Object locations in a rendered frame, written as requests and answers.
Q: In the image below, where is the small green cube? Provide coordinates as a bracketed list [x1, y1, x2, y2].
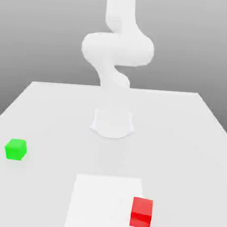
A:
[3, 138, 29, 162]

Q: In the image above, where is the small red cube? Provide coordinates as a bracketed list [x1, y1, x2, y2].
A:
[128, 196, 154, 227]

